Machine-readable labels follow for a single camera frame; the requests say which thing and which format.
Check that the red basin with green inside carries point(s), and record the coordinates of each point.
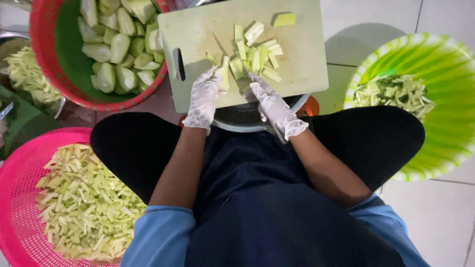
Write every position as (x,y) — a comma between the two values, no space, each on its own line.
(42,48)

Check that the pink plastic mesh basket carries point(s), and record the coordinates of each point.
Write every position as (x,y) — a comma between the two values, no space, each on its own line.
(18,207)

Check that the light green plastic cutting board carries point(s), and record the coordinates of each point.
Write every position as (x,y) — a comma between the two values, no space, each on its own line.
(207,29)

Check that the heap of strips in steel bowl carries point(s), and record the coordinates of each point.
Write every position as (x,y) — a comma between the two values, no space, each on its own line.
(29,74)

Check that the grey round pot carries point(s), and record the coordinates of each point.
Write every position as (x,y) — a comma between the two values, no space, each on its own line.
(241,118)

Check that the dark green board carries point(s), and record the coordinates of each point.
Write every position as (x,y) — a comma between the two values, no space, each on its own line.
(22,126)

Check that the person's right hand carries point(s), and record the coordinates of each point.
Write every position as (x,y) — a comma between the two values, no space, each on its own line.
(276,109)

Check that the steel bowl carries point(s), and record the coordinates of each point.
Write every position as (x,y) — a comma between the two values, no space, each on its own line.
(7,40)

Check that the person's blue long-sleeved shirt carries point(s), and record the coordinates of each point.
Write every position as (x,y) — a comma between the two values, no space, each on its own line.
(159,237)

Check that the dark blue apron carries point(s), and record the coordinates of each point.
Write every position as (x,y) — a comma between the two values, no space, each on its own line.
(267,207)

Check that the small steel knife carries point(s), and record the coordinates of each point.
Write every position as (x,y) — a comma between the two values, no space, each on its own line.
(5,110)

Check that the person's left hand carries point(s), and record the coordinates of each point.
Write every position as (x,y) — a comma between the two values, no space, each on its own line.
(202,100)

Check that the heap of sticks in basket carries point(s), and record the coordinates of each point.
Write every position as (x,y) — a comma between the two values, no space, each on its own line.
(85,207)

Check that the person's black trousers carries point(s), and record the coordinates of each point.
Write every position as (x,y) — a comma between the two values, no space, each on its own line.
(130,148)

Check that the single thick fruit chunk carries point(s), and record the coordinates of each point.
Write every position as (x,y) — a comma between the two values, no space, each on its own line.
(284,19)

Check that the heap of fruit scraps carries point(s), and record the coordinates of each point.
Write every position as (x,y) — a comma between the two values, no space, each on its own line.
(397,92)

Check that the heap of peeled fruit halves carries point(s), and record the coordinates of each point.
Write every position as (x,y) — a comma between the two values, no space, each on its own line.
(118,48)

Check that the pale green fruit slice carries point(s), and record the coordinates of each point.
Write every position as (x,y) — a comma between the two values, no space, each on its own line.
(225,70)

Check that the green and white striped basin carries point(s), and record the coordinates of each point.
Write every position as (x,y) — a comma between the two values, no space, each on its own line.
(449,74)

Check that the pile of cut fruit sticks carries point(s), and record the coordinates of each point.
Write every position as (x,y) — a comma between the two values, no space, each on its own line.
(256,59)

